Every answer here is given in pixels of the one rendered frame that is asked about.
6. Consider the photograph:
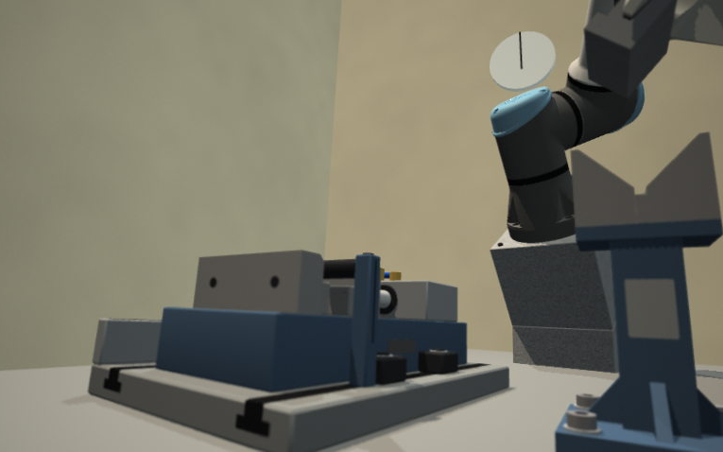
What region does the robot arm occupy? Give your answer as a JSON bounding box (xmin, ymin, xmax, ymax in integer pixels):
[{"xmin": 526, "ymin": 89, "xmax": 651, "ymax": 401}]
[{"xmin": 491, "ymin": 33, "xmax": 645, "ymax": 243}]

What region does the grey flat bar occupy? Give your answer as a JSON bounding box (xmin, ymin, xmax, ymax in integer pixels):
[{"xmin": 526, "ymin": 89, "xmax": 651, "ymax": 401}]
[{"xmin": 321, "ymin": 282, "xmax": 330, "ymax": 315}]

